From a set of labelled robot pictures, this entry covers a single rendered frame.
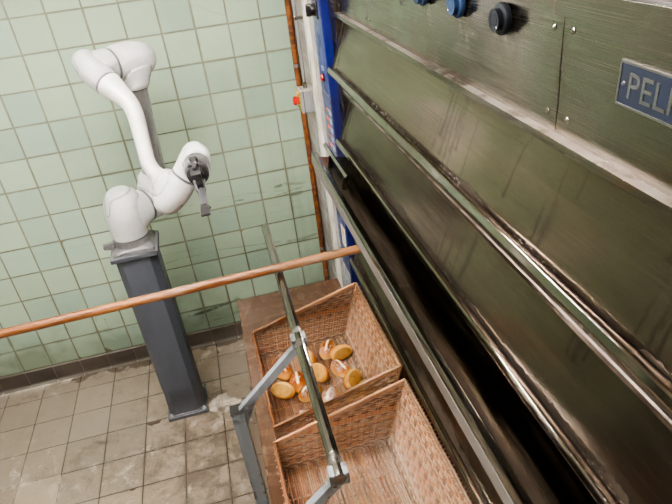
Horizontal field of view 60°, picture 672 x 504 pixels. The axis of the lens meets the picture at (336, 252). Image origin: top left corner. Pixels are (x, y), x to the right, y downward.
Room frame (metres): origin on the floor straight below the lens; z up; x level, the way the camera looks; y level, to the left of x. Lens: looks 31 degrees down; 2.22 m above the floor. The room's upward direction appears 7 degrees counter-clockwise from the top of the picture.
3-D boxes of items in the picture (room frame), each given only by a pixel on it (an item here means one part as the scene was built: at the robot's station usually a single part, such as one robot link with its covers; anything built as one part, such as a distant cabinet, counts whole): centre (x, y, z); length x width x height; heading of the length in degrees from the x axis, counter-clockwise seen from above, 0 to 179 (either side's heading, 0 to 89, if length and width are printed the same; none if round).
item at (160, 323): (2.31, 0.89, 0.50); 0.21 x 0.21 x 1.00; 11
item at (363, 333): (1.70, 0.11, 0.72); 0.56 x 0.49 x 0.28; 11
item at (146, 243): (2.31, 0.91, 1.03); 0.22 x 0.18 x 0.06; 101
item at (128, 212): (2.32, 0.89, 1.17); 0.18 x 0.16 x 0.22; 140
